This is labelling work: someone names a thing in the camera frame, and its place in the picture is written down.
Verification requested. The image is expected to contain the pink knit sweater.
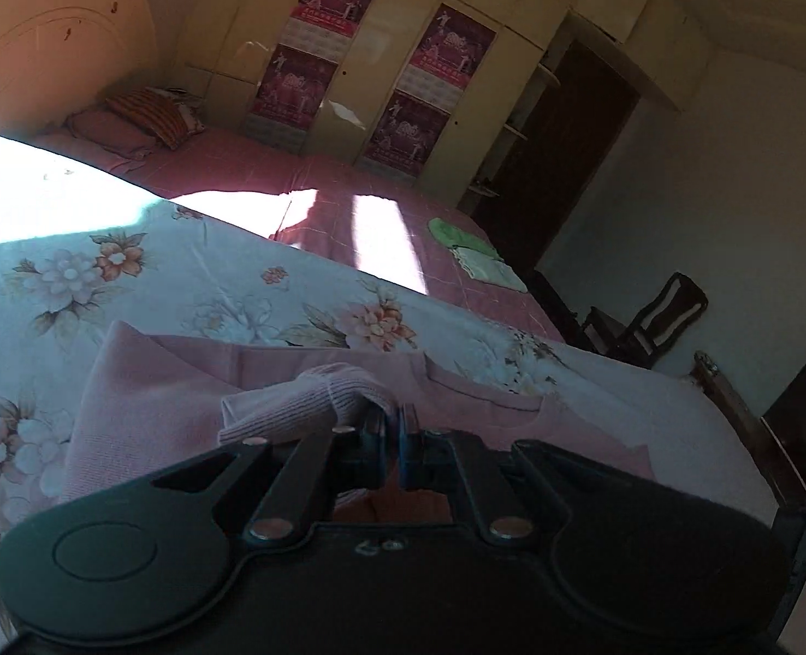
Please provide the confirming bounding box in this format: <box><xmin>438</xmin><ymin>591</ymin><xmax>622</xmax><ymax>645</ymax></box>
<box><xmin>62</xmin><ymin>321</ymin><xmax>653</xmax><ymax>500</ymax></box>

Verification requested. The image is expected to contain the pale folded cloth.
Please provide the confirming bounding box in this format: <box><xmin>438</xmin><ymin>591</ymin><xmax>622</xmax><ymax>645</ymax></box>
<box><xmin>451</xmin><ymin>247</ymin><xmax>528</xmax><ymax>293</ymax></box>

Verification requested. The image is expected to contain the green folded cloth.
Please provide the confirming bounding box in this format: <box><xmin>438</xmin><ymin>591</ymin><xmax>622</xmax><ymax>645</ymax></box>
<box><xmin>426</xmin><ymin>217</ymin><xmax>496</xmax><ymax>256</ymax></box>

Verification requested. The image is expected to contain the pink checkered bedspread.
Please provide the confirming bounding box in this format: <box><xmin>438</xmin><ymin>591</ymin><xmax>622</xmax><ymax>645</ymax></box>
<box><xmin>30</xmin><ymin>127</ymin><xmax>561</xmax><ymax>340</ymax></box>

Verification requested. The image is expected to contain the dark wooden chair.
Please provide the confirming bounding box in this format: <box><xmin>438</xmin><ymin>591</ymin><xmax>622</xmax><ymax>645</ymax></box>
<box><xmin>580</xmin><ymin>272</ymin><xmax>708</xmax><ymax>368</ymax></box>

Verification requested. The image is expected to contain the lower right magenta poster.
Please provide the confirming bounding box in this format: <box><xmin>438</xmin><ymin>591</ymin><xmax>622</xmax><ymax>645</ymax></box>
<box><xmin>357</xmin><ymin>90</ymin><xmax>449</xmax><ymax>185</ymax></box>

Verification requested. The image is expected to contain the floral white bed sheet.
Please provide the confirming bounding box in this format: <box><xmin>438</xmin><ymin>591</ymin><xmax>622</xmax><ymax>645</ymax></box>
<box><xmin>0</xmin><ymin>127</ymin><xmax>787</xmax><ymax>655</ymax></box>

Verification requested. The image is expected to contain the wooden tv cabinet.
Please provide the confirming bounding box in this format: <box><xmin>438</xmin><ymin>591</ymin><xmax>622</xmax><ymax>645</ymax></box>
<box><xmin>690</xmin><ymin>350</ymin><xmax>806</xmax><ymax>504</ymax></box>

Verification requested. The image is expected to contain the lower left magenta poster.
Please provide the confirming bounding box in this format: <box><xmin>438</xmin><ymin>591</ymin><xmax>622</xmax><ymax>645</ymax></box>
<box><xmin>245</xmin><ymin>44</ymin><xmax>338</xmax><ymax>133</ymax></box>

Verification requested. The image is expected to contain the striped orange pillow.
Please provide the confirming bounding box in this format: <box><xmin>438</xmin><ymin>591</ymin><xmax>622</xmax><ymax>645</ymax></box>
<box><xmin>105</xmin><ymin>87</ymin><xmax>205</xmax><ymax>151</ymax></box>

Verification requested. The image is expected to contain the dark wooden door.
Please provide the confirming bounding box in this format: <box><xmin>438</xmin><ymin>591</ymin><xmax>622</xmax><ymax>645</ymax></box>
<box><xmin>474</xmin><ymin>40</ymin><xmax>640</xmax><ymax>269</ymax></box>

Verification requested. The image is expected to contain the cream wardrobe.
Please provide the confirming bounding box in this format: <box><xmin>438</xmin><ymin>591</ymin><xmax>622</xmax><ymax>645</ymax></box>
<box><xmin>175</xmin><ymin>0</ymin><xmax>713</xmax><ymax>204</ymax></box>

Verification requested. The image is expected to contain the upper right magenta poster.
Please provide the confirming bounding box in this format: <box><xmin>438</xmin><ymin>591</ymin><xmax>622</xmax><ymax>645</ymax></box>
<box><xmin>397</xmin><ymin>4</ymin><xmax>496</xmax><ymax>112</ymax></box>

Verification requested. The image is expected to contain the peach wooden headboard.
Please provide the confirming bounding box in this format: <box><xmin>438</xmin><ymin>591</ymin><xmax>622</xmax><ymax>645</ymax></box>
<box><xmin>0</xmin><ymin>0</ymin><xmax>159</xmax><ymax>138</ymax></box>

